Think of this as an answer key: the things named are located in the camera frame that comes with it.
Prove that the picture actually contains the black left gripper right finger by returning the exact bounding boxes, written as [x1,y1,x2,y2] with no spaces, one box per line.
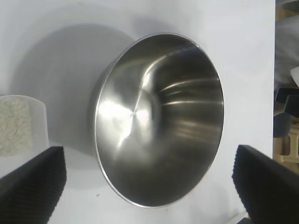
[232,144,299,224]

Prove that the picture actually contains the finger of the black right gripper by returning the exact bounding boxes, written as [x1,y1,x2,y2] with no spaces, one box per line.
[285,94,299,116]
[275,88,299,104]

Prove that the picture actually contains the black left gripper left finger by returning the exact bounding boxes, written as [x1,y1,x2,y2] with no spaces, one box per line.
[0,146,66,224]

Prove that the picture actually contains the clear plastic measuring cup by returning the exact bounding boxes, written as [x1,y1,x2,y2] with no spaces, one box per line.
[0,94,49,161]

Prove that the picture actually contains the white rice grains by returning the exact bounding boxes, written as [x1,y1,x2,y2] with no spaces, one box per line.
[0,97,33,158]

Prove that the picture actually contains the stainless steel mixing bowl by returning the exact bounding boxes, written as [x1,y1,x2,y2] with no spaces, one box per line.
[87,32,225,208]

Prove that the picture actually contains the beige plastic stool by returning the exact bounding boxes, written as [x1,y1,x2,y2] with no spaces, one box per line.
[274,128,299,164]

